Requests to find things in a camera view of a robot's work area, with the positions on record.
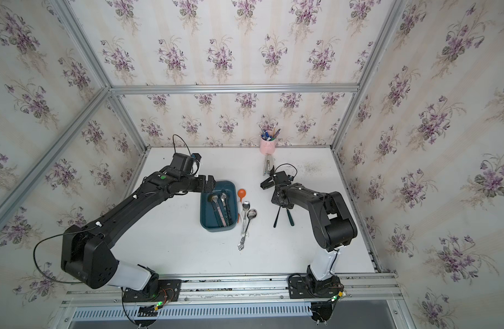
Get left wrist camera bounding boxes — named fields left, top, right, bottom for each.
left=170, top=153, right=202, bottom=175

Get gold spoon green handle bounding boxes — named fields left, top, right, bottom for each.
left=286, top=208, right=295, bottom=227
left=272, top=206, right=281, bottom=228

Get large silver spoon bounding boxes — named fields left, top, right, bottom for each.
left=238, top=208, right=257, bottom=251

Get silver spoon teal handle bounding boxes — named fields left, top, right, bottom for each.
left=210, top=194, right=227, bottom=227

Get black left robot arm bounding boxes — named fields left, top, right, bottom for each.
left=61, top=166, right=216, bottom=289

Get small silver spoon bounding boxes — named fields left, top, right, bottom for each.
left=241, top=201, right=250, bottom=237

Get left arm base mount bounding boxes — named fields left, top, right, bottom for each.
left=122, top=279, right=183, bottom=303

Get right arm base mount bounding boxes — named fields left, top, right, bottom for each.
left=287, top=273, right=345, bottom=300

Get pink pen holder cup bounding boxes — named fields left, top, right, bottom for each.
left=260, top=138, right=277, bottom=155

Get teal plastic storage box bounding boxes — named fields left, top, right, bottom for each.
left=200, top=180, right=238, bottom=232

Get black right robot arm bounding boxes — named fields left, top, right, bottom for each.
left=271, top=183, right=358, bottom=284

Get white slotted cable duct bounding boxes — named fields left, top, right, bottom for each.
left=71, top=302, right=312, bottom=322

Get black stapler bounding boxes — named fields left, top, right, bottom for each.
left=260, top=176, right=275, bottom=190

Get pens in cup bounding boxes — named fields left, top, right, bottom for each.
left=260, top=127, right=281, bottom=141

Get orange plastic spoon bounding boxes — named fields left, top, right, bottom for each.
left=238, top=189, right=246, bottom=202

